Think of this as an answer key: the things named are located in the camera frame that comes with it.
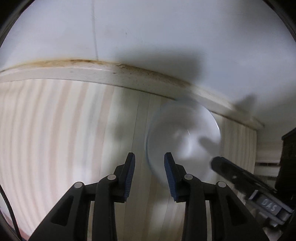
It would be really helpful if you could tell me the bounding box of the plain white bowl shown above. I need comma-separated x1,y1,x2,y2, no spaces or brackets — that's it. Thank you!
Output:
145,100,222,187

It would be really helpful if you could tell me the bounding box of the striped table mat with cat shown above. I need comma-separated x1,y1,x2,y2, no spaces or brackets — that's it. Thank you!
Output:
0,78,258,241

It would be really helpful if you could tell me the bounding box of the black cable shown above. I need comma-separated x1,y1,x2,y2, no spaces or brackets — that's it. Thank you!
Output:
0,185,22,241

